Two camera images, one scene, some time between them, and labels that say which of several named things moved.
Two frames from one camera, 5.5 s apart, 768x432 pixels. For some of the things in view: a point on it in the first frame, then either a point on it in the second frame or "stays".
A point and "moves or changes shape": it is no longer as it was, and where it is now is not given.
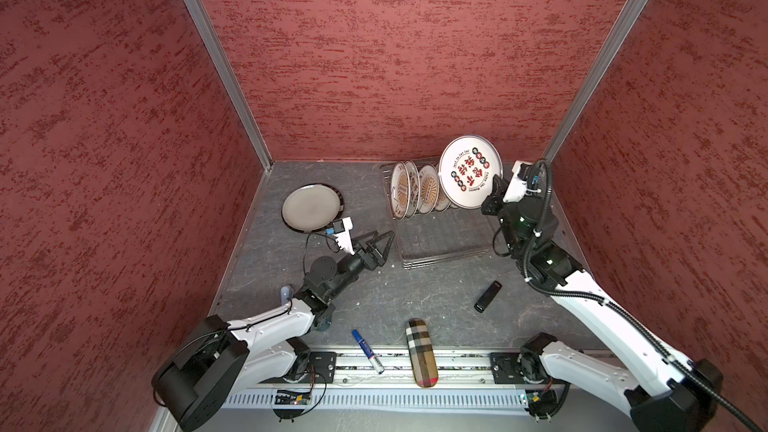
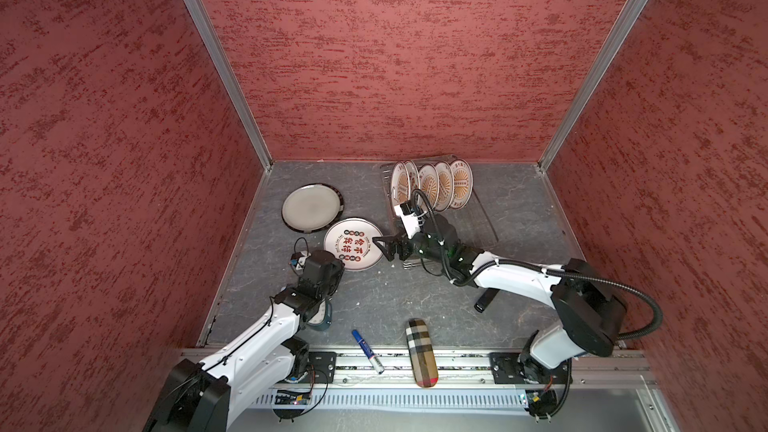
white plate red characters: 467,169 moves or changes shape
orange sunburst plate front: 400,190 stays
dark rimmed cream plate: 312,207 stays
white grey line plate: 312,207 stays
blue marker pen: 367,351 stays
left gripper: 377,258 → 339,268
